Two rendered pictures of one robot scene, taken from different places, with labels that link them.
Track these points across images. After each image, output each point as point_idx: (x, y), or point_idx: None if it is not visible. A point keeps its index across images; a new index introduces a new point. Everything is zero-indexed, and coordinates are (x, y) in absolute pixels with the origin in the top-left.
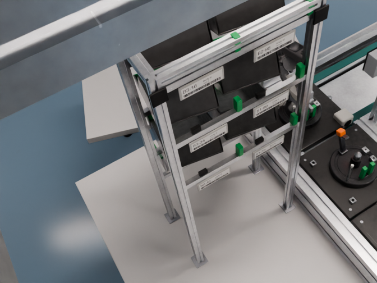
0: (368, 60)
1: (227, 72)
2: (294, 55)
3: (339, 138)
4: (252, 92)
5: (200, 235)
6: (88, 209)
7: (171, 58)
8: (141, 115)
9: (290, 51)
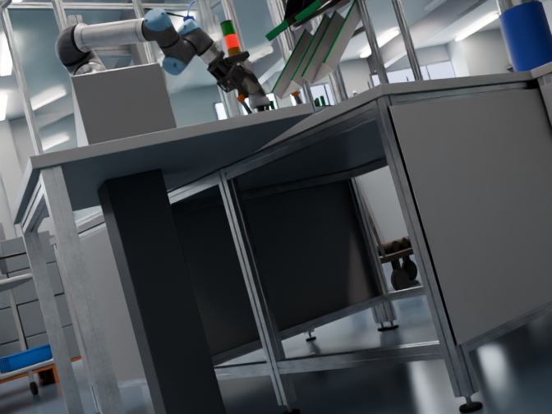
0: (246, 66)
1: None
2: (241, 53)
3: (297, 98)
4: (293, 12)
5: None
6: (409, 81)
7: None
8: None
9: (236, 54)
